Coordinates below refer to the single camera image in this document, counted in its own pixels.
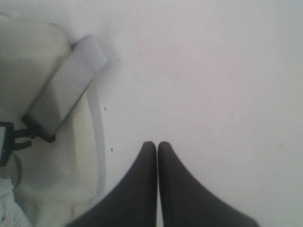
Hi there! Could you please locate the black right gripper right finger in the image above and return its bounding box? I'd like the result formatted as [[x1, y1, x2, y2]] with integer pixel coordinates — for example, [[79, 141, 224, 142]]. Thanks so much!
[[158, 141, 259, 227]]

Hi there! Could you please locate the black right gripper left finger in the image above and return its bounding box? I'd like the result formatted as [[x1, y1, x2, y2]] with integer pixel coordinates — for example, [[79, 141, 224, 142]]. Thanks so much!
[[68, 141, 158, 227]]

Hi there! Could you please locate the white fabric backpack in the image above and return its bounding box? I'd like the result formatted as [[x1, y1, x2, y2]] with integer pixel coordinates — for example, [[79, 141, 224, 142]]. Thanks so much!
[[0, 15, 107, 227]]

